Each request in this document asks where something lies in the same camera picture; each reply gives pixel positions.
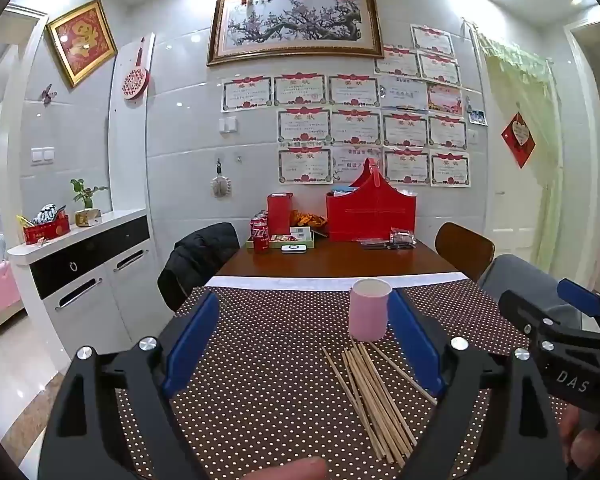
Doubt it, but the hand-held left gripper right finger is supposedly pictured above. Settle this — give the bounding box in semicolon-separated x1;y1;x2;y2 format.
387;289;568;480

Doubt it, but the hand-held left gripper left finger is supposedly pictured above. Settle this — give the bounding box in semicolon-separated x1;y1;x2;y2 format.
37;291;221;480

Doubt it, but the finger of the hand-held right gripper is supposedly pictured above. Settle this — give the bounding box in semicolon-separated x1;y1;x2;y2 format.
498;289;556;342
556;278;600;333

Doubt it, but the pink cup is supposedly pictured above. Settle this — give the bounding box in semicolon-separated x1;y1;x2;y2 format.
348;278;393;341

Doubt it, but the pile of wooden chopsticks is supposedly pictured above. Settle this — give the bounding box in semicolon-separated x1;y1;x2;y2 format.
322;341;438;463

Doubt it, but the person's right hand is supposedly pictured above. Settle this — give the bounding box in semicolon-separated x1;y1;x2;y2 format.
559;404;600;468

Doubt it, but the person's left hand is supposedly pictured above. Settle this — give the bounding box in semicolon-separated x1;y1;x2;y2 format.
279;457;329;480

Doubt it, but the grey garment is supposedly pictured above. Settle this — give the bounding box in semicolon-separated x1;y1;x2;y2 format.
479;254;600;331

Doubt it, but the brown wooden chair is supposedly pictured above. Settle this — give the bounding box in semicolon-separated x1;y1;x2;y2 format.
435;222;496;283

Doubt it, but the black jacket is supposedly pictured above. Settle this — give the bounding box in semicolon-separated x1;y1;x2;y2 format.
157;222;241;311

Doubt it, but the white door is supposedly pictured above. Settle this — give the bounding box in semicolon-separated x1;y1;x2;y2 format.
482;60;543;263

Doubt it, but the brown polka dot tablecloth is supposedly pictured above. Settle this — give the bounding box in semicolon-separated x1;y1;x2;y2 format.
115;280;581;480

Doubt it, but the white sideboard cabinet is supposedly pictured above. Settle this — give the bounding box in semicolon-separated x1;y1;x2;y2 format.
7;209;181;356

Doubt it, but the red gift bag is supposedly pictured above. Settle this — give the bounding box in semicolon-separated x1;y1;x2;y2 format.
325;158;418;243

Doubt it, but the red box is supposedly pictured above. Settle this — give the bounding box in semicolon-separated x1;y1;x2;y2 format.
267;192;294;235

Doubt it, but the hanging round brush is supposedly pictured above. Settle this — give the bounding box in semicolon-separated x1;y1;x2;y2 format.
210;158;231;198

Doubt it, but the orange snack pile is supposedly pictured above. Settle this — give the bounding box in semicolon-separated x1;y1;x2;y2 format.
291;210;327;231

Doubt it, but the small potted plant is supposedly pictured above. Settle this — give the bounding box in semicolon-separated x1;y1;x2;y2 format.
70;178;108;227

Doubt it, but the red diamond door decoration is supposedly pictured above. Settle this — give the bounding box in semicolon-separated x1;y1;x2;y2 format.
501;111;537;169

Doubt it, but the red basket with items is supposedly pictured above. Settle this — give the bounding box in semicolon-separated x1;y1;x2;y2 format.
22;212;72;246

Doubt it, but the light green curtain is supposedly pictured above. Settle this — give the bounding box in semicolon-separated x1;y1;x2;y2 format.
472;30;566;281

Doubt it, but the group of award certificates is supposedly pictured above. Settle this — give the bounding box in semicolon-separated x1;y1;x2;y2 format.
221;24;472;188

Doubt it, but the red round fan ornament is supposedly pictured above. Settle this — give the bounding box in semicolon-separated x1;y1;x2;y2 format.
122;35;150;102

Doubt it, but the gold framed red artwork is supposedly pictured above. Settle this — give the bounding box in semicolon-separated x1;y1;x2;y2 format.
46;0;119;89

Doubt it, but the framed plum blossom painting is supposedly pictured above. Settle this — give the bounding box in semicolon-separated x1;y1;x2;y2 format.
206;0;385;67

